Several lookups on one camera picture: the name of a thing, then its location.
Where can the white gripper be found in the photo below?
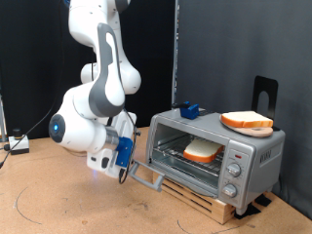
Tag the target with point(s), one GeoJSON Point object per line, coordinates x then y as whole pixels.
{"type": "Point", "coordinates": [100, 161]}

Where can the metal spatula with blue grip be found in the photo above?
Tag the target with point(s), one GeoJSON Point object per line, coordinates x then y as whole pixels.
{"type": "Point", "coordinates": [189, 111]}

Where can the white bread slice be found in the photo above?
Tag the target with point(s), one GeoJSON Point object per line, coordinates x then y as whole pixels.
{"type": "Point", "coordinates": [247, 119]}
{"type": "Point", "coordinates": [201, 150]}

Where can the silver oven knob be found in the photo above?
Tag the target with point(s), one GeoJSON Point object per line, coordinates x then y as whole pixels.
{"type": "Point", "coordinates": [233, 170]}
{"type": "Point", "coordinates": [229, 191]}

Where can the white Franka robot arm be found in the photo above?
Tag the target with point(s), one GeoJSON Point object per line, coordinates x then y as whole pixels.
{"type": "Point", "coordinates": [107, 81]}

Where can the silver toaster oven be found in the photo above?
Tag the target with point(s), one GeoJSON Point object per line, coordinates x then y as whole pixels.
{"type": "Point", "coordinates": [260, 152]}

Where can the wooden slatted crate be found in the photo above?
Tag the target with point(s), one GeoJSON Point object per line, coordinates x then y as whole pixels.
{"type": "Point", "coordinates": [195, 201]}

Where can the vertical metal pole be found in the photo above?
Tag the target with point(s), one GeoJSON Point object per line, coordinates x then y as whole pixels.
{"type": "Point", "coordinates": [176, 48]}

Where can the grey emergency stop box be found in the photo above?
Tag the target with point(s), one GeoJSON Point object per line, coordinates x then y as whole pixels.
{"type": "Point", "coordinates": [19, 144]}

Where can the black metal bookend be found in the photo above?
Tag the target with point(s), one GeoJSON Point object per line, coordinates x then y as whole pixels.
{"type": "Point", "coordinates": [260, 84]}

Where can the black backdrop curtain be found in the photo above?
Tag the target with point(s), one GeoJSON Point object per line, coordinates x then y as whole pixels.
{"type": "Point", "coordinates": [32, 48]}

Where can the black tape patch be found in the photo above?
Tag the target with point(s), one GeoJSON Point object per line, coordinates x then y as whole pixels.
{"type": "Point", "coordinates": [264, 200]}
{"type": "Point", "coordinates": [247, 211]}

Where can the grey backdrop curtain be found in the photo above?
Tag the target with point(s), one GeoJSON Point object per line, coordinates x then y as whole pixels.
{"type": "Point", "coordinates": [243, 48]}

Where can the metal frame post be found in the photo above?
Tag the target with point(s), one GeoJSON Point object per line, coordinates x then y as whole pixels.
{"type": "Point", "coordinates": [2, 120]}

